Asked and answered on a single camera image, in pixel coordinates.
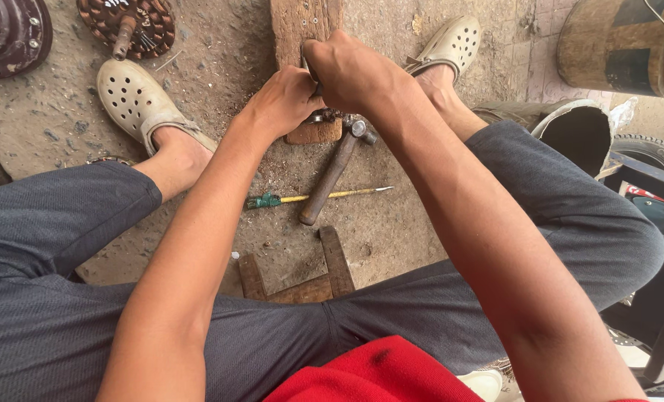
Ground yellow awl with green handle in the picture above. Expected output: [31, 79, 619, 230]
[246, 186, 394, 211]

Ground cut open white-rimmed container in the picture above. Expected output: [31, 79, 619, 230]
[473, 99, 615, 179]

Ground white plastic object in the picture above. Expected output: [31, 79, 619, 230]
[456, 368, 504, 402]

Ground black rubber tyre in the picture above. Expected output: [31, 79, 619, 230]
[611, 133, 664, 181]

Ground rusty metal drum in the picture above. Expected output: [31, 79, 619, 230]
[556, 0, 664, 106]

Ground dark red motor cover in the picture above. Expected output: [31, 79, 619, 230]
[0, 0, 54, 79]

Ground person's right hand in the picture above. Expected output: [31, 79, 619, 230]
[301, 29, 420, 120]

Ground copper-wound motor stator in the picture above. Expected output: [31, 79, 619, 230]
[76, 0, 177, 61]

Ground beige perforated clog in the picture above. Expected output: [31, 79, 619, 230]
[403, 15, 483, 79]
[96, 58, 219, 157]

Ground small round metal part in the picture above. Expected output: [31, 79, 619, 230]
[304, 108, 345, 125]

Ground low wooden stool frame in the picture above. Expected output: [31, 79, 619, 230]
[237, 226, 358, 305]

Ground person's left hand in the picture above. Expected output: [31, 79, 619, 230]
[236, 65, 327, 143]

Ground clear plastic bag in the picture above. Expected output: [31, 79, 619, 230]
[608, 96, 640, 136]

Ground metal punch tool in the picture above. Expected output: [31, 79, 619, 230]
[301, 46, 324, 97]

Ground red shirt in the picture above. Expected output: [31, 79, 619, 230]
[262, 334, 652, 402]

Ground beige perforated right clog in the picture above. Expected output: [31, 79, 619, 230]
[403, 15, 483, 79]

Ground grey trousers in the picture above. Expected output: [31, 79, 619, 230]
[0, 120, 664, 402]

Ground worn wooden plank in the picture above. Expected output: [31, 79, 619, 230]
[270, 0, 345, 146]

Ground beige perforated left clog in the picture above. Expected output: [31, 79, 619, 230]
[96, 58, 219, 157]

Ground metal brake disc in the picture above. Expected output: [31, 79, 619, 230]
[604, 323, 652, 359]

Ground wooden-handled hammer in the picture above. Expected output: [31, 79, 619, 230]
[298, 114, 378, 227]

